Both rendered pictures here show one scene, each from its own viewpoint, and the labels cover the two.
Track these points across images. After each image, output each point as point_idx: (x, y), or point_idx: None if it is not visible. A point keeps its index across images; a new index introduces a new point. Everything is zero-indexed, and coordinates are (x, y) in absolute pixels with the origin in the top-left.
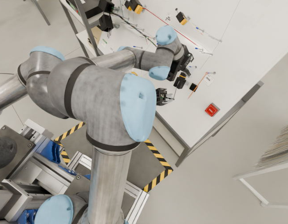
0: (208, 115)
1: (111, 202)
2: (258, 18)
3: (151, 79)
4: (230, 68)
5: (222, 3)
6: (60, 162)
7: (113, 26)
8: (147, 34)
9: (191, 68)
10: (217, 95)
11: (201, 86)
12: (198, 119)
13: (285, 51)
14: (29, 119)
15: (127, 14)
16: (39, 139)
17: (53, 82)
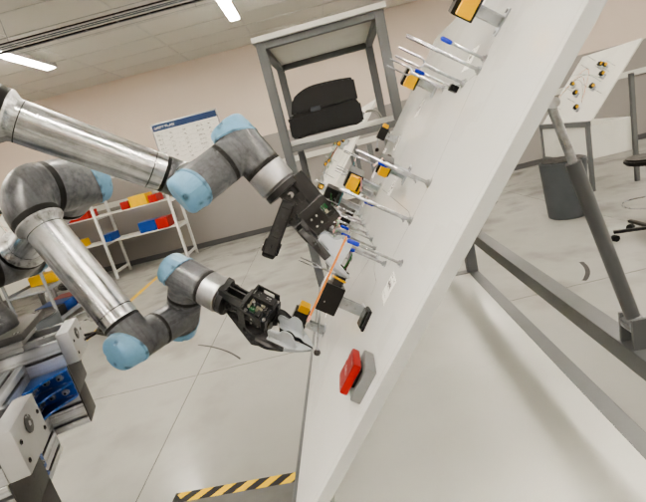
0: (354, 403)
1: None
2: (487, 96)
3: (333, 325)
4: (425, 235)
5: (451, 112)
6: (59, 448)
7: (338, 234)
8: (365, 229)
9: (336, 242)
10: (385, 328)
11: (375, 312)
12: (337, 423)
13: (515, 129)
14: (76, 318)
15: (362, 210)
16: (46, 345)
17: None
